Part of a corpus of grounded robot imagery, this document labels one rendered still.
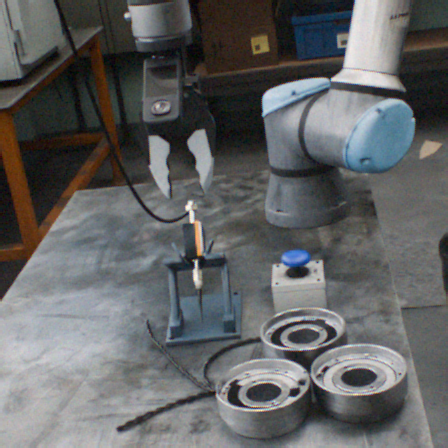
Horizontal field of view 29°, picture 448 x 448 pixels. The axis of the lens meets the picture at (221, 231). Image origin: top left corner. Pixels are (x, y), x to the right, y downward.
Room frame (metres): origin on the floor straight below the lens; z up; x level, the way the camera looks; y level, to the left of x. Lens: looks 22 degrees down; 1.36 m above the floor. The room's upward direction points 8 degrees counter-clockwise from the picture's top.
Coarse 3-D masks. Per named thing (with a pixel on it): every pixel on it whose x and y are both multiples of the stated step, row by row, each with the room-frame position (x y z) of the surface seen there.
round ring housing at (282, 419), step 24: (264, 360) 0.87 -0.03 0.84; (288, 360) 0.86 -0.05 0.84; (216, 384) 0.84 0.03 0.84; (264, 384) 0.84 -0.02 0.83; (240, 408) 0.78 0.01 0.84; (264, 408) 0.77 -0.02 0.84; (288, 408) 0.78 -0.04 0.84; (240, 432) 0.79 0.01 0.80; (264, 432) 0.78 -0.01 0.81; (288, 432) 0.78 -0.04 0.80
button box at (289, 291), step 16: (272, 272) 1.09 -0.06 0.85; (288, 272) 1.08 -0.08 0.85; (304, 272) 1.07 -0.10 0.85; (320, 272) 1.07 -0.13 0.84; (272, 288) 1.05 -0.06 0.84; (288, 288) 1.05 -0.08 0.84; (304, 288) 1.05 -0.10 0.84; (320, 288) 1.04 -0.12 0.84; (288, 304) 1.05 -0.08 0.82; (304, 304) 1.05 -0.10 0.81; (320, 304) 1.04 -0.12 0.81
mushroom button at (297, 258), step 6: (288, 252) 1.09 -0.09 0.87; (294, 252) 1.08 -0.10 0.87; (300, 252) 1.08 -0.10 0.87; (306, 252) 1.08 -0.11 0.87; (282, 258) 1.08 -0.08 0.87; (288, 258) 1.07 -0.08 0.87; (294, 258) 1.07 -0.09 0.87; (300, 258) 1.07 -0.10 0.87; (306, 258) 1.07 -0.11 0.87; (288, 264) 1.07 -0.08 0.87; (294, 264) 1.06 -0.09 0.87; (300, 264) 1.06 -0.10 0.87; (294, 270) 1.08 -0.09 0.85; (300, 270) 1.08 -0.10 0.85
